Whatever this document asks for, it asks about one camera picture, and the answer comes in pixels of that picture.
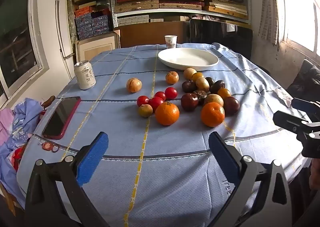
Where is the pale tan pear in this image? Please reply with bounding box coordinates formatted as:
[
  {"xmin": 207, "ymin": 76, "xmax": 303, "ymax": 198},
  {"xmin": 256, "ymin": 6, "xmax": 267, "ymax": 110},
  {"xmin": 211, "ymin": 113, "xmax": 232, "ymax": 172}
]
[
  {"xmin": 183, "ymin": 67, "xmax": 198, "ymax": 80},
  {"xmin": 195, "ymin": 77, "xmax": 210, "ymax": 92}
]

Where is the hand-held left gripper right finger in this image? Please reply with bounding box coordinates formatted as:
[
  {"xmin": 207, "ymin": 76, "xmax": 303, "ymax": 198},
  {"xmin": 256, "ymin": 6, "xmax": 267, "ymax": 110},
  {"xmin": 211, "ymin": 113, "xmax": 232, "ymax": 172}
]
[{"xmin": 209, "ymin": 131, "xmax": 293, "ymax": 227}]

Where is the red cloth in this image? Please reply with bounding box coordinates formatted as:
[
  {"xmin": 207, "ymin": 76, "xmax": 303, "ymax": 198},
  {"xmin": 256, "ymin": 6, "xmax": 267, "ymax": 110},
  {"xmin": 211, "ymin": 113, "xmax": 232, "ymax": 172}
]
[{"xmin": 9, "ymin": 144, "xmax": 27, "ymax": 171}]

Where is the white beverage can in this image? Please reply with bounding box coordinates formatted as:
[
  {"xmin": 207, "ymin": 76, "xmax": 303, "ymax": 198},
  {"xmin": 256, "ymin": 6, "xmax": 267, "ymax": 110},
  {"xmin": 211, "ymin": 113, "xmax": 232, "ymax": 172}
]
[{"xmin": 74, "ymin": 60, "xmax": 97, "ymax": 90}]

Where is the pile of blue patterned boxes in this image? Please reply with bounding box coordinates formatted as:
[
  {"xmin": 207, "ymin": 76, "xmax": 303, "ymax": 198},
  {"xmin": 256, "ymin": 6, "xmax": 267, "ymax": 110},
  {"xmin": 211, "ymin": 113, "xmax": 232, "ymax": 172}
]
[{"xmin": 74, "ymin": 7, "xmax": 112, "ymax": 40}]

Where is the black padded jacket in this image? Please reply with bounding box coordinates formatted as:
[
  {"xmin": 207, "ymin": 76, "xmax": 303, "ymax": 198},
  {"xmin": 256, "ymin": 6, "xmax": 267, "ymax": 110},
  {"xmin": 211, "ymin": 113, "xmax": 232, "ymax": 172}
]
[{"xmin": 286, "ymin": 59, "xmax": 320, "ymax": 99}]

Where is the white bowl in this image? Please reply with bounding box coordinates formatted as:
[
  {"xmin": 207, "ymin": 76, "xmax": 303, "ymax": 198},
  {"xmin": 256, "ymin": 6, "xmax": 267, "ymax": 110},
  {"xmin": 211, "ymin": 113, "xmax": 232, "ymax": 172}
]
[{"xmin": 157, "ymin": 48, "xmax": 219, "ymax": 72}]

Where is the white leaning strip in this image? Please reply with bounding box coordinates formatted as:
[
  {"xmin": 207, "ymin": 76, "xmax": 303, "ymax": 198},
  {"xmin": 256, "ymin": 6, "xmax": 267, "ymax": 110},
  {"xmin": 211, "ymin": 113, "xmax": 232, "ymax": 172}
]
[{"xmin": 55, "ymin": 0, "xmax": 75, "ymax": 81}]

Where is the tan striped pomegranate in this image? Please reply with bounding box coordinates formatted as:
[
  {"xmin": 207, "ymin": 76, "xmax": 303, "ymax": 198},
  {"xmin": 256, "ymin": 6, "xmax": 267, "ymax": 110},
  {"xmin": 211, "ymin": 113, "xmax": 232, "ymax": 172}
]
[{"xmin": 126, "ymin": 78, "xmax": 142, "ymax": 93}]

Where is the pink floral cloth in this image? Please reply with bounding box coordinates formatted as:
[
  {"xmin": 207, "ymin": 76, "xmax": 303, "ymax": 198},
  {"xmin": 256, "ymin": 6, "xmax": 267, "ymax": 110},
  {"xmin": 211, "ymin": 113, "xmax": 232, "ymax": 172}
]
[{"xmin": 192, "ymin": 14, "xmax": 221, "ymax": 22}]

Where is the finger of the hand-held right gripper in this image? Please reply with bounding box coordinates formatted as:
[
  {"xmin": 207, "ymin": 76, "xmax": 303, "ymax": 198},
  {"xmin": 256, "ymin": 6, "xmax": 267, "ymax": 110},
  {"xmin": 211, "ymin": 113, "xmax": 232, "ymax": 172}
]
[
  {"xmin": 272, "ymin": 110, "xmax": 320, "ymax": 143},
  {"xmin": 291, "ymin": 98, "xmax": 320, "ymax": 118}
]

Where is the white paper cup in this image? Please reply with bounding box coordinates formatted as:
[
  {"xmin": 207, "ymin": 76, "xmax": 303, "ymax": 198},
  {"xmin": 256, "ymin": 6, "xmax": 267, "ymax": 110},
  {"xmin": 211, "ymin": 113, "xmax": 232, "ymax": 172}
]
[{"xmin": 164, "ymin": 35, "xmax": 178, "ymax": 49}]

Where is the large orange mandarin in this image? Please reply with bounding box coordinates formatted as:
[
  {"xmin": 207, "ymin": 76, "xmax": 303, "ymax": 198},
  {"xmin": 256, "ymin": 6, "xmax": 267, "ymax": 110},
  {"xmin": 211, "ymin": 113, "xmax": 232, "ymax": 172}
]
[
  {"xmin": 201, "ymin": 102, "xmax": 225, "ymax": 128},
  {"xmin": 155, "ymin": 101, "xmax": 180, "ymax": 126}
]

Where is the small tan longan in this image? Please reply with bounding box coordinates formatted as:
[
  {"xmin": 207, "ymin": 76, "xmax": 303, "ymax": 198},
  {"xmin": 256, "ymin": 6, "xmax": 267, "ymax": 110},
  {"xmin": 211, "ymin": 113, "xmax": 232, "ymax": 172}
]
[{"xmin": 138, "ymin": 104, "xmax": 153, "ymax": 118}]

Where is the blue printed cloth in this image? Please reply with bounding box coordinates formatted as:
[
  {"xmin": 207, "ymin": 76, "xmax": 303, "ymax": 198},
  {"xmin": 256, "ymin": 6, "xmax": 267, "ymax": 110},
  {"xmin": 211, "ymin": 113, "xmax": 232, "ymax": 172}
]
[{"xmin": 0, "ymin": 98, "xmax": 46, "ymax": 209}]

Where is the oblong dark purple passion fruit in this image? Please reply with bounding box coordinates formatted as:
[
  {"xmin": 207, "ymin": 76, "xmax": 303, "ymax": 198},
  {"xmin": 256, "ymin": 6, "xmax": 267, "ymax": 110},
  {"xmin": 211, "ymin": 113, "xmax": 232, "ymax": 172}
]
[{"xmin": 209, "ymin": 80, "xmax": 226, "ymax": 95}]

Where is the red keychain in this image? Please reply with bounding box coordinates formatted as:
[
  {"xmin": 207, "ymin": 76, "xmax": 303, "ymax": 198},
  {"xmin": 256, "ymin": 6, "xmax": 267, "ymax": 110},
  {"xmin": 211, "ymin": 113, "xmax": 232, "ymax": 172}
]
[{"xmin": 39, "ymin": 141, "xmax": 60, "ymax": 153}]

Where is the person's right hand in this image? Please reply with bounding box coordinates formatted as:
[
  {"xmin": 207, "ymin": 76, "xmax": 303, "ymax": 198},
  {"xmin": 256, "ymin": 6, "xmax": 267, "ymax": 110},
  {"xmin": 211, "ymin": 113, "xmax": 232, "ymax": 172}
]
[{"xmin": 309, "ymin": 163, "xmax": 320, "ymax": 191}]

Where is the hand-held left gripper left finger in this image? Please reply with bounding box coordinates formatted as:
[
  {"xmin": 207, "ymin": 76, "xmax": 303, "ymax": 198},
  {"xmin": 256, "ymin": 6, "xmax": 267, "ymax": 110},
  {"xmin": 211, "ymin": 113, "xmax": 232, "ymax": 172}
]
[{"xmin": 24, "ymin": 132, "xmax": 110, "ymax": 227}]

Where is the green marbled slab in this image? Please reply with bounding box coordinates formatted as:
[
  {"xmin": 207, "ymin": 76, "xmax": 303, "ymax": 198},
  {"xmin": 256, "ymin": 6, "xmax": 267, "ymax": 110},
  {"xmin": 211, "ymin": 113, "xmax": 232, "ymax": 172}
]
[{"xmin": 66, "ymin": 0, "xmax": 78, "ymax": 51}]

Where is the black glossy panel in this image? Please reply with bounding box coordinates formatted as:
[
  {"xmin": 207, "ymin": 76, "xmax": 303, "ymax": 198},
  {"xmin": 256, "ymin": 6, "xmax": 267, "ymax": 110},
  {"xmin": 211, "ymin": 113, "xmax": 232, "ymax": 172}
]
[{"xmin": 189, "ymin": 19, "xmax": 253, "ymax": 61}]

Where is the patterned curtain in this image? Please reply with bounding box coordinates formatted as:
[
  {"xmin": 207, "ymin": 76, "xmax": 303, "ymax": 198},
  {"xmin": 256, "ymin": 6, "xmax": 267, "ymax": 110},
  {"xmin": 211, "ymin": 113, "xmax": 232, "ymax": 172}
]
[{"xmin": 257, "ymin": 0, "xmax": 282, "ymax": 46}]

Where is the orange striped persimmon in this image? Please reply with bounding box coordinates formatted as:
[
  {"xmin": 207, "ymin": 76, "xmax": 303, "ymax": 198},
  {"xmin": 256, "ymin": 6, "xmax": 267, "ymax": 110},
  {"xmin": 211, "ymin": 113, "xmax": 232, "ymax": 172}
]
[{"xmin": 165, "ymin": 71, "xmax": 179, "ymax": 85}]

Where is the bright window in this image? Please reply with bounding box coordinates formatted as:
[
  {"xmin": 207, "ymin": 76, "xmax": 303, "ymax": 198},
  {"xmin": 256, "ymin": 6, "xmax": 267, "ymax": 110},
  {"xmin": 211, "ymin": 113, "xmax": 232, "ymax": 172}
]
[{"xmin": 274, "ymin": 0, "xmax": 320, "ymax": 54}]

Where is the brown wooden chair knob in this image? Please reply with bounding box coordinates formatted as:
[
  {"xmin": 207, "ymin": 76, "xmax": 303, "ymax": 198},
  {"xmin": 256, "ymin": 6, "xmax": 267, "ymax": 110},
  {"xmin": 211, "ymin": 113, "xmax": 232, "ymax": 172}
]
[{"xmin": 41, "ymin": 95, "xmax": 56, "ymax": 111}]

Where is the white framed window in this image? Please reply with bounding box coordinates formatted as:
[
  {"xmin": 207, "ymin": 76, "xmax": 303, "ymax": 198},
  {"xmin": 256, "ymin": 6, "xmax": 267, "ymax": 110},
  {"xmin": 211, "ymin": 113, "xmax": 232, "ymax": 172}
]
[{"xmin": 0, "ymin": 0, "xmax": 50, "ymax": 101}]

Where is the blue plaid tablecloth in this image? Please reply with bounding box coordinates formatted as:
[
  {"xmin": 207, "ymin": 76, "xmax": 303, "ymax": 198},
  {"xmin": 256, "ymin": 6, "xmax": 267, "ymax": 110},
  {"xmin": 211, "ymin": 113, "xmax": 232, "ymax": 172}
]
[{"xmin": 16, "ymin": 42, "xmax": 310, "ymax": 227}]

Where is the dark red plum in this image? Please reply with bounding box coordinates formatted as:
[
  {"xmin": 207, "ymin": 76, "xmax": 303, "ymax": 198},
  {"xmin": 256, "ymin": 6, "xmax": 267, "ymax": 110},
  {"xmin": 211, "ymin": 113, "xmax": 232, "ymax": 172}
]
[
  {"xmin": 223, "ymin": 96, "xmax": 240, "ymax": 116},
  {"xmin": 181, "ymin": 93, "xmax": 199, "ymax": 112}
]

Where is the pinkish tan pomegranate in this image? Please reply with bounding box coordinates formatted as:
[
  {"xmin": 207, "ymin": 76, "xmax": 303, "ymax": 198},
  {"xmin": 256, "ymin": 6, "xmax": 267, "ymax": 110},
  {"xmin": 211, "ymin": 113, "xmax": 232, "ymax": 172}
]
[{"xmin": 203, "ymin": 94, "xmax": 224, "ymax": 107}]

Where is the smartphone with red case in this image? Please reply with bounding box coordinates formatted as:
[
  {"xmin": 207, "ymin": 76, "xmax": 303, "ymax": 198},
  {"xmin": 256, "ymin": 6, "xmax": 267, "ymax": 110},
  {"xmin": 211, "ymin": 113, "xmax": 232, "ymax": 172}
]
[{"xmin": 42, "ymin": 96, "xmax": 82, "ymax": 140}]

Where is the brown wooden board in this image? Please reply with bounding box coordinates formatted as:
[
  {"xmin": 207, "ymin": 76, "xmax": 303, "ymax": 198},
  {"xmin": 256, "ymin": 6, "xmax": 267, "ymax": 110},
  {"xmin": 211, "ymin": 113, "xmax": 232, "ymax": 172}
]
[{"xmin": 112, "ymin": 21, "xmax": 191, "ymax": 48}]

